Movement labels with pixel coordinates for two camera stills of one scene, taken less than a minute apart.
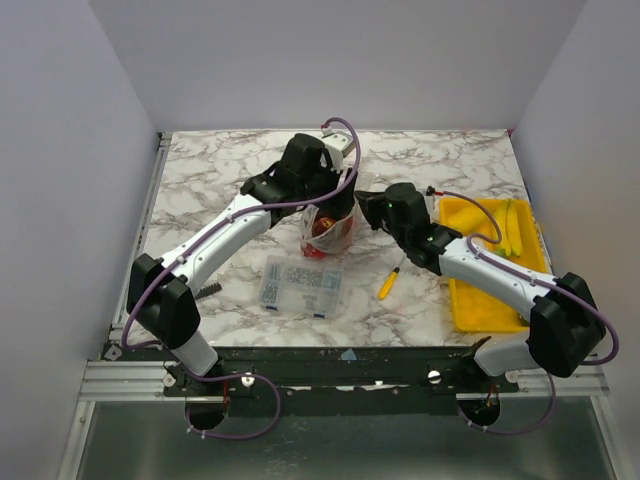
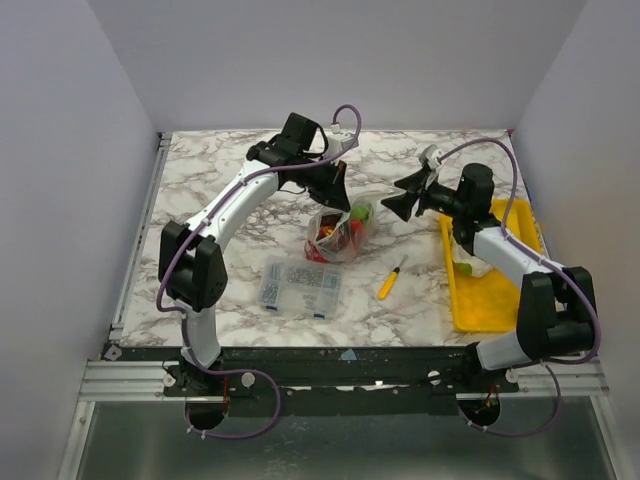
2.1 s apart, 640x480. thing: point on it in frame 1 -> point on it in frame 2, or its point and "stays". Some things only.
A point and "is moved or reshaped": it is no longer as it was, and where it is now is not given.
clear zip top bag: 323,234 is moved or reshaped
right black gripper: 372,208 -> 423,189
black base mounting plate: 337,381 stays
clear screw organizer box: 299,286 stays
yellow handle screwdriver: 389,281 stays
